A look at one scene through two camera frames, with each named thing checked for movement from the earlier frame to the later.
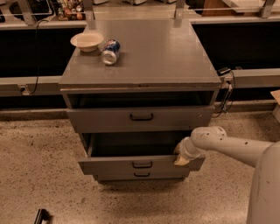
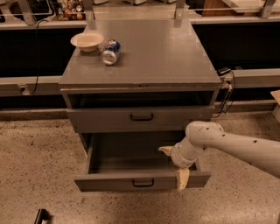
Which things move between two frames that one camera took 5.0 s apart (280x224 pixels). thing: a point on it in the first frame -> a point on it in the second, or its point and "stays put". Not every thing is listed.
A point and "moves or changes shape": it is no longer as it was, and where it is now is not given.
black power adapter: (223, 71) stays put
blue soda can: (111, 52) stays put
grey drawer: (141, 153) moves or changes shape
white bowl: (87, 41) stays put
